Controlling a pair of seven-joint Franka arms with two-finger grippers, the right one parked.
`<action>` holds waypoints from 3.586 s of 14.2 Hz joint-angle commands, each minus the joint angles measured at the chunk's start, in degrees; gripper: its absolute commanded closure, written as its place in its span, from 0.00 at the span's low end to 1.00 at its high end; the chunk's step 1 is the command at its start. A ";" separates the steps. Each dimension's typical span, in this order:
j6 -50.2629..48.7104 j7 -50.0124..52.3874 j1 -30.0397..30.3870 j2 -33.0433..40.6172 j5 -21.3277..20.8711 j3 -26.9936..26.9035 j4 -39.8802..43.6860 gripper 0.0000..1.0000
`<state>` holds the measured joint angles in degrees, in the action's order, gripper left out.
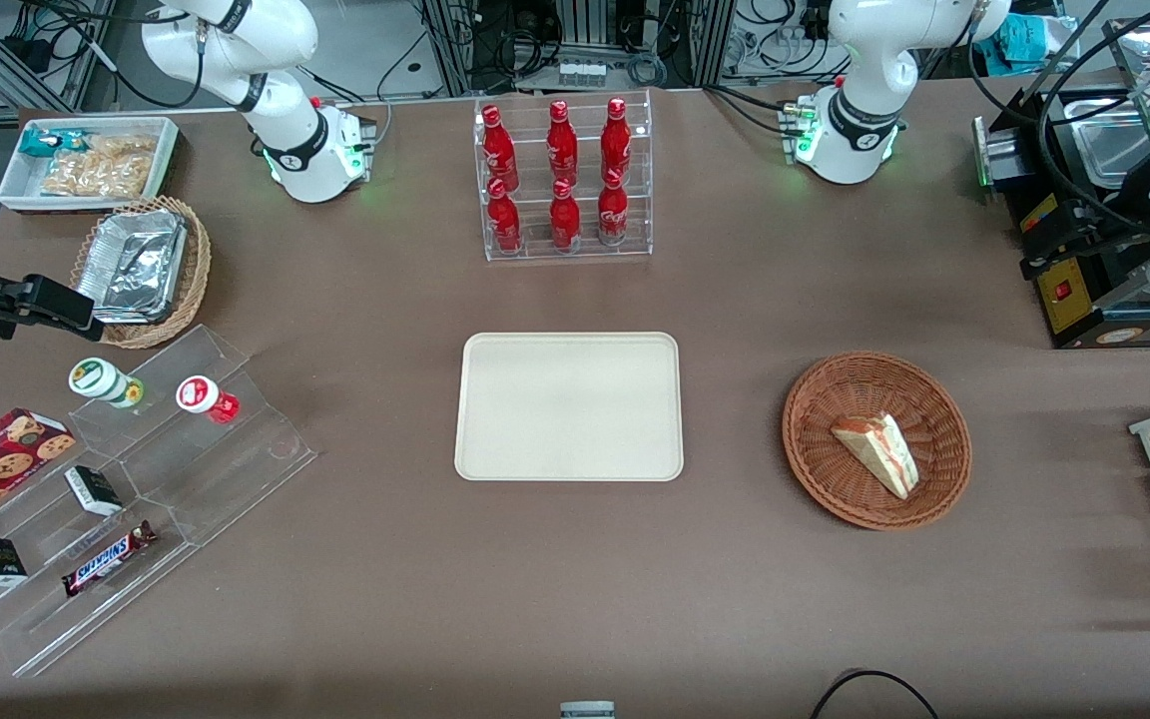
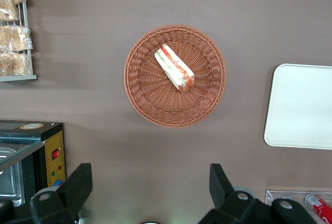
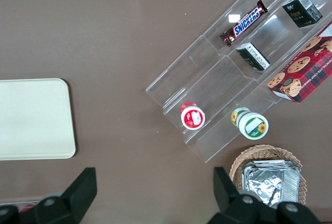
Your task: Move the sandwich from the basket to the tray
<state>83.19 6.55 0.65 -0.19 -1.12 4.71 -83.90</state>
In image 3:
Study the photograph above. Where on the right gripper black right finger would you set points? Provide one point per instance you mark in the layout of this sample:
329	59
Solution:
228	198

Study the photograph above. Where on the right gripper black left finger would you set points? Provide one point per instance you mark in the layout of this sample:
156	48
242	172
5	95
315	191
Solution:
70	198

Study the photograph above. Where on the light wicker basket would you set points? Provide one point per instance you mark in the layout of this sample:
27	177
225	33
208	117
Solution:
259	151

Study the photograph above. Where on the beige rectangular tray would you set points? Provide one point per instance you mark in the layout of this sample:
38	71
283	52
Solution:
33	120

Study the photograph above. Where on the aluminium foil container stack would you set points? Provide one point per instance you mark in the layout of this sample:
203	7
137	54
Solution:
264	182

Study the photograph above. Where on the green sunflower lidded cup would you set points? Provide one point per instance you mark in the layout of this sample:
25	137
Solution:
252	126

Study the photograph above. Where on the red lidded yogurt cup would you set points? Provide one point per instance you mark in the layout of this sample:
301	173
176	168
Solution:
193	117

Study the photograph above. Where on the clear acrylic stepped shelf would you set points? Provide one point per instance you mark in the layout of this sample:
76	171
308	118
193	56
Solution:
207	60

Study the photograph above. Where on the black box with white label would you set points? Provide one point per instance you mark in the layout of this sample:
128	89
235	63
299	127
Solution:
250	56

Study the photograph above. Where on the red plaid cookie box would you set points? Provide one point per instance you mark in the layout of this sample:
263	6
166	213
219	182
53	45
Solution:
303	73

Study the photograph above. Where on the Snickers chocolate bar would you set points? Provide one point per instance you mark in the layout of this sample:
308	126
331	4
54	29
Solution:
246	21

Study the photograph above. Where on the black box with face print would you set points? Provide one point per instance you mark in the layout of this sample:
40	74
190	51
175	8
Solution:
298	14

